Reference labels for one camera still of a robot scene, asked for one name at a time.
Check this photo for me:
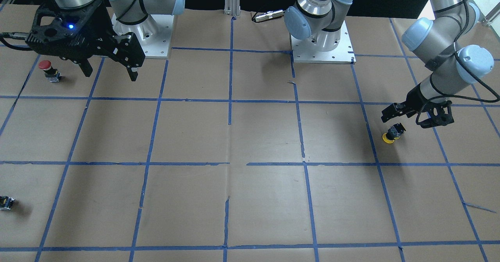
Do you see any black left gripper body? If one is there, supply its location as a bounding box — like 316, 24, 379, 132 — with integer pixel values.
403, 84, 448, 118

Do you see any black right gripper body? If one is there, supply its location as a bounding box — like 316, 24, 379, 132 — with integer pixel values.
25, 0, 145, 68

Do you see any yellow push button switch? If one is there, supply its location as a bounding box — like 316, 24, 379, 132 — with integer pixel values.
382, 123, 406, 144

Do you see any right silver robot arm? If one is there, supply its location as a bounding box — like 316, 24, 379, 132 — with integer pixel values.
23, 0, 185, 82

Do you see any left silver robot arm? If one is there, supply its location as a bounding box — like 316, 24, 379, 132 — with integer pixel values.
284, 0, 499, 128

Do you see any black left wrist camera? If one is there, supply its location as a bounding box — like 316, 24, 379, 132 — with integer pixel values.
416, 100, 455, 128

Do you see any red push button switch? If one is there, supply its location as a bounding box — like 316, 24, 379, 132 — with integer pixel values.
38, 60, 62, 83

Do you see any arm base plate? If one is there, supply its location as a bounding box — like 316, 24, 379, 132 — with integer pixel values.
290, 22, 357, 64
111, 14, 176, 59

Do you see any silver cable connector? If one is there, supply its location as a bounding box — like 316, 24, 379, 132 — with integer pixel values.
251, 9, 284, 23

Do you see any black switch contact block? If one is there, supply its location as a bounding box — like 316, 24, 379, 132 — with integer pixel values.
0, 196, 16, 210

